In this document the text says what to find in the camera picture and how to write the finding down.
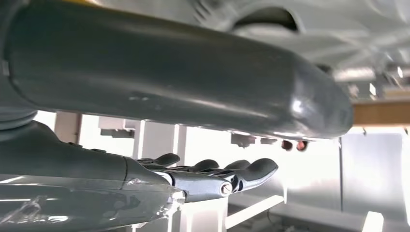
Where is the brown cardboard box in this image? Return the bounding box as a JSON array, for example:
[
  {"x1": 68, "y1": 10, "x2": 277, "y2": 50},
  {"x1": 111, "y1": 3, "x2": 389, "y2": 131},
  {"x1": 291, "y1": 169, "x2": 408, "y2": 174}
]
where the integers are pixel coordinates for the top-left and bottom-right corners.
[{"x1": 352, "y1": 100, "x2": 410, "y2": 128}]

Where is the grey wall panel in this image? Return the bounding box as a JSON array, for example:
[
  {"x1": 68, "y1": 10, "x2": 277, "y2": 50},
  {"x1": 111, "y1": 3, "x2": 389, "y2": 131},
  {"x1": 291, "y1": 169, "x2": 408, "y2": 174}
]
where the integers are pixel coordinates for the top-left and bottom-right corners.
[{"x1": 339, "y1": 132, "x2": 404, "y2": 213}]

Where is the white ceiling lamp strip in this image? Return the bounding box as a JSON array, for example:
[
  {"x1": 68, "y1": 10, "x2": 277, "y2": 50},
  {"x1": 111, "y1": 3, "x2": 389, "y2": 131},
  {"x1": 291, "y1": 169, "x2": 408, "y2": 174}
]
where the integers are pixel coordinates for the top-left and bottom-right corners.
[
  {"x1": 224, "y1": 195, "x2": 285, "y2": 230},
  {"x1": 362, "y1": 211, "x2": 385, "y2": 232}
]

